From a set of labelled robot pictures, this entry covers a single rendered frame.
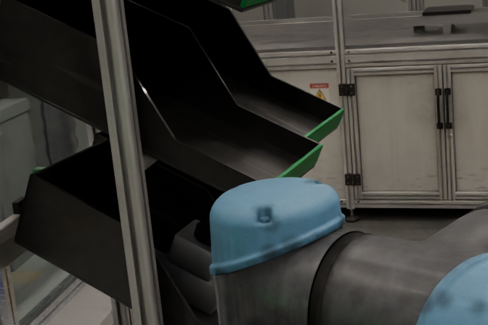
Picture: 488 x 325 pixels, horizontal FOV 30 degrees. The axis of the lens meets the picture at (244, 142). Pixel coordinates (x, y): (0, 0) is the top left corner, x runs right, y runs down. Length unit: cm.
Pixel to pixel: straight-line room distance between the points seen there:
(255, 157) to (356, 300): 38
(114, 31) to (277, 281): 31
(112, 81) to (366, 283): 35
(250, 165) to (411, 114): 381
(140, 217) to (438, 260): 35
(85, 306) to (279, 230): 140
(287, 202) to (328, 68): 414
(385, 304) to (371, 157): 423
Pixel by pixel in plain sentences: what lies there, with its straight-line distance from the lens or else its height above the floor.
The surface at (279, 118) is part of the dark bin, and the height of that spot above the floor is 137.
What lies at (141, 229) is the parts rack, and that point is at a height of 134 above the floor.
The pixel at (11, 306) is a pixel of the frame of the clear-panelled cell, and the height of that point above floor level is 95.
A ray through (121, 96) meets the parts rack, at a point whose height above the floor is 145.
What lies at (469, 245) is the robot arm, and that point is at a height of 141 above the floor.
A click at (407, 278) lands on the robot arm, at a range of 45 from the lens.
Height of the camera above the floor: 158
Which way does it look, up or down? 14 degrees down
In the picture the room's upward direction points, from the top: 6 degrees counter-clockwise
